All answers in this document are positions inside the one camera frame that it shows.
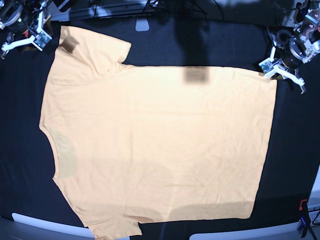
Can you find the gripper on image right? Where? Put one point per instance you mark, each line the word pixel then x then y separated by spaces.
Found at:
pixel 291 56

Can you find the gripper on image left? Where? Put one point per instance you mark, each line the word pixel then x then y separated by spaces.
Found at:
pixel 27 25

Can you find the orange t-shirt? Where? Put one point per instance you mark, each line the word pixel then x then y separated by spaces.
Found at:
pixel 149 144

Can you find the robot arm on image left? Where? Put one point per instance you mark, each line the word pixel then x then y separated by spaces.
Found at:
pixel 8 9

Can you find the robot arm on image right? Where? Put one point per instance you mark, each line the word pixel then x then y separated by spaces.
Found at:
pixel 306 28

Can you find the black table cloth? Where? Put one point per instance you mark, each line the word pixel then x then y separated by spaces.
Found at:
pixel 293 158

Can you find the red clamp near right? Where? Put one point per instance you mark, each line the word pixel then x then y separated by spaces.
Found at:
pixel 304 221

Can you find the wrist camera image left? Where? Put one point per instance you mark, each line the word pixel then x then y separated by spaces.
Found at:
pixel 41 40

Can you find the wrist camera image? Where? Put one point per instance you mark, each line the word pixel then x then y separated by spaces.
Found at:
pixel 41 40
pixel 270 66

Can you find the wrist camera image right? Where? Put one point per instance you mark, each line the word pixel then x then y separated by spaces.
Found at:
pixel 270 66

